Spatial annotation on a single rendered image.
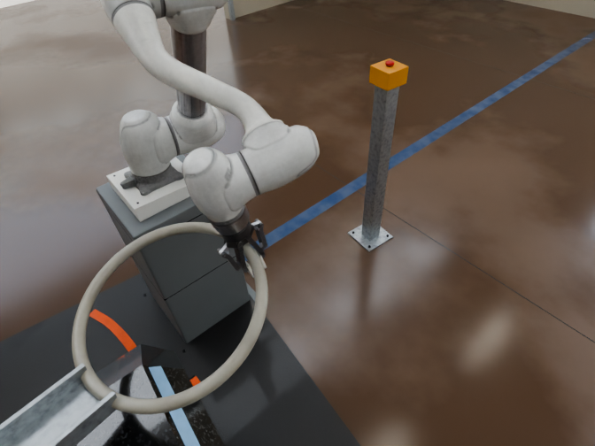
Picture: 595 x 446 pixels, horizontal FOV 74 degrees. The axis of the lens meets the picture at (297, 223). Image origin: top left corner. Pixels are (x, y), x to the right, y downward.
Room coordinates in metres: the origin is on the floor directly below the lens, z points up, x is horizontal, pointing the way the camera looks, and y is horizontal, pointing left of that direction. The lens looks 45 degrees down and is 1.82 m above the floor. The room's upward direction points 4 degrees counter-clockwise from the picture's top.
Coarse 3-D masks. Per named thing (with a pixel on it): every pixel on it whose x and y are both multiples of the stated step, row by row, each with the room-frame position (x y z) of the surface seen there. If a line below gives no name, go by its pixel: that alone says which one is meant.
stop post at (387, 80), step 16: (384, 64) 1.71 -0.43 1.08; (400, 64) 1.69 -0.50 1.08; (384, 80) 1.62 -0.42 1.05; (400, 80) 1.64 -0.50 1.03; (384, 96) 1.64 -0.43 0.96; (384, 112) 1.63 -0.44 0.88; (384, 128) 1.64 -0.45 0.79; (384, 144) 1.65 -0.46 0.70; (368, 160) 1.69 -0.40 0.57; (384, 160) 1.65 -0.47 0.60; (368, 176) 1.68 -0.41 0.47; (384, 176) 1.66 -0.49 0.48; (368, 192) 1.67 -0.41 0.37; (384, 192) 1.67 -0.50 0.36; (368, 208) 1.66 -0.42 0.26; (368, 224) 1.65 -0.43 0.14; (368, 240) 1.64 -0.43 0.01; (384, 240) 1.63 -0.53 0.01
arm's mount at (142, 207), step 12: (180, 168) 1.35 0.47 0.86; (108, 180) 1.32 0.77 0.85; (120, 180) 1.29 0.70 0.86; (180, 180) 1.27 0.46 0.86; (120, 192) 1.21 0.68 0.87; (132, 192) 1.20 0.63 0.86; (156, 192) 1.20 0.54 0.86; (168, 192) 1.19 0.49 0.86; (180, 192) 1.21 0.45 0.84; (132, 204) 1.13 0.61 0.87; (144, 204) 1.13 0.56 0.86; (156, 204) 1.15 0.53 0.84; (168, 204) 1.18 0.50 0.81; (144, 216) 1.11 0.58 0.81
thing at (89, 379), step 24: (144, 240) 0.76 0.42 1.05; (120, 264) 0.71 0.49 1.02; (96, 288) 0.63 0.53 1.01; (264, 288) 0.56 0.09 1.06; (264, 312) 0.50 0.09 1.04; (72, 336) 0.51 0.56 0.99; (240, 360) 0.40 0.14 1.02; (96, 384) 0.39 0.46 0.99; (216, 384) 0.36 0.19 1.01; (120, 408) 0.33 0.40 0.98; (144, 408) 0.33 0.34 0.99; (168, 408) 0.32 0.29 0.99
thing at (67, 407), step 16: (80, 368) 0.42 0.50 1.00; (64, 384) 0.39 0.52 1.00; (80, 384) 0.40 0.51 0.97; (48, 400) 0.35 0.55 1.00; (64, 400) 0.36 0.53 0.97; (80, 400) 0.36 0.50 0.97; (96, 400) 0.36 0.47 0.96; (112, 400) 0.35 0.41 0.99; (16, 416) 0.32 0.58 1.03; (32, 416) 0.33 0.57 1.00; (48, 416) 0.33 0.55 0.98; (64, 416) 0.33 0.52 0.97; (80, 416) 0.33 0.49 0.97; (96, 416) 0.32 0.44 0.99; (0, 432) 0.29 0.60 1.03; (16, 432) 0.30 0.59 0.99; (32, 432) 0.30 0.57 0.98; (48, 432) 0.30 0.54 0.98; (64, 432) 0.28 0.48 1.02; (80, 432) 0.29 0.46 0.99
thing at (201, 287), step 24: (120, 216) 1.14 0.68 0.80; (168, 216) 1.12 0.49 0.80; (192, 216) 1.16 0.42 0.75; (168, 240) 1.09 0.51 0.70; (192, 240) 1.14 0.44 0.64; (216, 240) 1.20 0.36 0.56; (144, 264) 1.05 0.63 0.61; (168, 264) 1.07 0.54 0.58; (192, 264) 1.12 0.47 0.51; (216, 264) 1.18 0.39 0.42; (168, 288) 1.04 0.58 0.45; (192, 288) 1.10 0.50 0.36; (216, 288) 1.16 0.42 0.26; (240, 288) 1.24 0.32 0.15; (168, 312) 1.08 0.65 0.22; (192, 312) 1.07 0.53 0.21; (216, 312) 1.14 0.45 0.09; (192, 336) 1.04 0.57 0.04
